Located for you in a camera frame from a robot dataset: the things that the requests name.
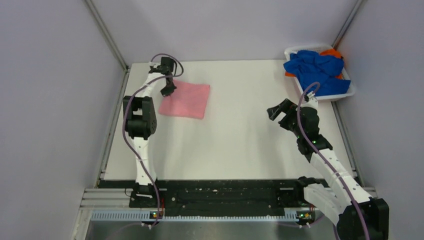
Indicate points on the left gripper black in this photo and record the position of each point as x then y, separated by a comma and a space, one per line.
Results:
168, 91

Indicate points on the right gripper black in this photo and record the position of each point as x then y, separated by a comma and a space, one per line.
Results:
286, 106

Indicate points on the pink t shirt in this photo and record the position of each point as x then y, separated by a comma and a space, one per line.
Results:
189, 100

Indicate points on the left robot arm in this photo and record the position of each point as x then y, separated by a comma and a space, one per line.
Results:
140, 123

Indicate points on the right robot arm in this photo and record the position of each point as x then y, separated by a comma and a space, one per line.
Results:
355, 214

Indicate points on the blue t shirt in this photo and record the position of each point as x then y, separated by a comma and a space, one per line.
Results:
327, 87

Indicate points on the orange t shirt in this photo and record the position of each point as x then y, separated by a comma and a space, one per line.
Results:
328, 63

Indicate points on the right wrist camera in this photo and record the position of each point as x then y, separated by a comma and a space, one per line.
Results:
310, 101

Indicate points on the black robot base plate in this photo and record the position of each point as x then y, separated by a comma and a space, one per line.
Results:
223, 198

